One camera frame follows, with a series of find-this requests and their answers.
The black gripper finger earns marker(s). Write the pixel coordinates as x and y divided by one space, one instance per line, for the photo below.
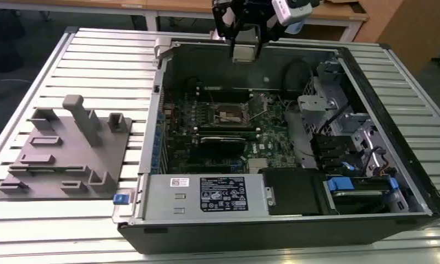
260 46
233 46

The silver CPU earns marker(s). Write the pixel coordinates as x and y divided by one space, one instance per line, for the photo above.
245 55

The metal locking lever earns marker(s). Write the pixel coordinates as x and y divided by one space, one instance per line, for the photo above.
259 114

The CPU socket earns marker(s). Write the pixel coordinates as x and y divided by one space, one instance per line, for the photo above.
235 114

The wooden desk white legs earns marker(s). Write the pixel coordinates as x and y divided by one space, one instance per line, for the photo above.
337 17
76 2

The silver metal disk bay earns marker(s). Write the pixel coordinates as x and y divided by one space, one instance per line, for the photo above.
313 105

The green RAM stick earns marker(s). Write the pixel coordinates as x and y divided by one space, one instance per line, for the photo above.
235 130

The green motherboard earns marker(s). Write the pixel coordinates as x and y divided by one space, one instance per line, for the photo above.
275 137

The black graphics card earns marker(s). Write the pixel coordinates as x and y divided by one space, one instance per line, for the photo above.
221 148

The black plastic drive cage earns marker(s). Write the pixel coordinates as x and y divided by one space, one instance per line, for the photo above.
333 148

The silver chipset heatsink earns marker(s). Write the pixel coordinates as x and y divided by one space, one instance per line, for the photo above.
257 162

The wooden cabinet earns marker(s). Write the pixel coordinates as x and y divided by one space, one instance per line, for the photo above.
417 27

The black plastic shroud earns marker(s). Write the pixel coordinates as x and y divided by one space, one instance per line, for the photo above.
293 192

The hard disk in blue carrier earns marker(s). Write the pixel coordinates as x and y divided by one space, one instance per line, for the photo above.
339 182

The grey parts rack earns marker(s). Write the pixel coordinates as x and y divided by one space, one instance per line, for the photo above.
76 154

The silver power supply unit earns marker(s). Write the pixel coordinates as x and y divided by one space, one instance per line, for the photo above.
168 203

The blue case latch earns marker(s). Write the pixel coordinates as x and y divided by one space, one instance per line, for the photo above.
120 199

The black PC case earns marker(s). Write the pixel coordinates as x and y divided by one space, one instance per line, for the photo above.
241 239

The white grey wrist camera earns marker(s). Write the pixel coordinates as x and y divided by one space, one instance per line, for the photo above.
291 11

